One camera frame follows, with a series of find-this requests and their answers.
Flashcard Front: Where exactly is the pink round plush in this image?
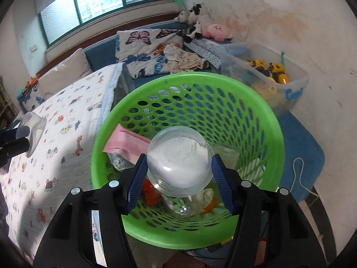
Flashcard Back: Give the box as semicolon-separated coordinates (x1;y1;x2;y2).
205;23;234;42

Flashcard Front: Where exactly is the yellow toy truck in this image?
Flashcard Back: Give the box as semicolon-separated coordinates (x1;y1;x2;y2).
247;59;271;77
268;63;291;84

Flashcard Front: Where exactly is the butterfly print blanket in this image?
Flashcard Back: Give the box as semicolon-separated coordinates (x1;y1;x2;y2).
115;28;185;79

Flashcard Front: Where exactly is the white cushion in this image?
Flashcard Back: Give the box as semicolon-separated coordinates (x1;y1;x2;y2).
37;48;93;98

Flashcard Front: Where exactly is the white cord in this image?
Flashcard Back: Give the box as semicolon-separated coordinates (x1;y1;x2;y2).
290;158;319;202

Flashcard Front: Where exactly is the black and white cow plush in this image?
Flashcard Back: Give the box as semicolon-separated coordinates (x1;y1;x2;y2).
184;3;213;44

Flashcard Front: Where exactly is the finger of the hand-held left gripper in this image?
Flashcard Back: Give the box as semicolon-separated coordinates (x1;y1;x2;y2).
0;126;30;143
0;137;31;163

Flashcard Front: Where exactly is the clear plastic storage box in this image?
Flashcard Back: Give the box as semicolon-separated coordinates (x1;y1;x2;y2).
220;43;310;113

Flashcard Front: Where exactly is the grey plush dog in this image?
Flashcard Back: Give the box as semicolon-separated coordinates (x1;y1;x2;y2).
174;10;193;24

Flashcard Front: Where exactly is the clear plastic cup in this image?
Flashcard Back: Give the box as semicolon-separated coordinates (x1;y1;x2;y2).
17;112;47;158
145;126;215;216

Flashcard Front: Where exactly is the silver foil wrapper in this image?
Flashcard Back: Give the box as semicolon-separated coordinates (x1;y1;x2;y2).
107;152;135;173

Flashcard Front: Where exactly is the grey patterned cushion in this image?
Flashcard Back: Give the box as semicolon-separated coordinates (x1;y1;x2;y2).
190;38;224;69

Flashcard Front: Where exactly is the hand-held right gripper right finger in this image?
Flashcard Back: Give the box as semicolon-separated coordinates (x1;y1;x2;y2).
211;154;327;268

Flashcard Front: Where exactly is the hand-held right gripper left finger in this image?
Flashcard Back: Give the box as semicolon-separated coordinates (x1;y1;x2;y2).
33;153;149;268

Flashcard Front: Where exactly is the pink packet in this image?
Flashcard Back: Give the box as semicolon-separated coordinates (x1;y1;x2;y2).
103;125;152;166

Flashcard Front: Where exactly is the blue bed cover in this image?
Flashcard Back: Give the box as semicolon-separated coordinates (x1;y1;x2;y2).
84;21;326;205

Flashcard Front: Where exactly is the green plastic basket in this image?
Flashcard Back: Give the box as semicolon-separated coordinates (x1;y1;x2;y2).
91;72;285;250

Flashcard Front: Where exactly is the window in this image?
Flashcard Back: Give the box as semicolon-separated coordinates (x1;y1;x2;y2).
33;0;171;48

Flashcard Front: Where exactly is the car print blanket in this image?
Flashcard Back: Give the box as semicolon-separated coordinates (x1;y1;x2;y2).
0;63;127;266

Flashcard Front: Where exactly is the beige printed child clothing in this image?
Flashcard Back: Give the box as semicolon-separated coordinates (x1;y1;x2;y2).
163;43;211;72

